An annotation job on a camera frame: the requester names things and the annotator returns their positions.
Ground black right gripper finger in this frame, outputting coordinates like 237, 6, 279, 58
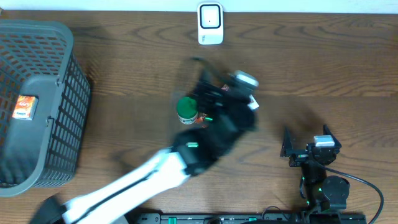
323, 124, 333, 137
280, 127, 308, 157

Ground green lid jar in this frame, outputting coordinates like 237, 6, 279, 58
176, 96, 198, 124

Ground orange tissue pack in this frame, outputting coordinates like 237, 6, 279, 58
12, 95, 39, 120

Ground white Panadol box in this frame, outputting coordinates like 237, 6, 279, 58
248, 95, 259, 111

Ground red snack wrapper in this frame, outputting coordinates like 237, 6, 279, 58
195, 113, 213, 128

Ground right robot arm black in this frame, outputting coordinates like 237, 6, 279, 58
280, 125, 349, 213

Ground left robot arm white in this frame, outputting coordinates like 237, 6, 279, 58
30, 71, 259, 223

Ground white barcode scanner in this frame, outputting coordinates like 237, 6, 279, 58
197, 2, 224, 45

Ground grey plastic basket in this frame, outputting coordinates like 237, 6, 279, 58
1, 19, 91, 197

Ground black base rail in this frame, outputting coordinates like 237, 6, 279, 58
130, 213, 367, 224

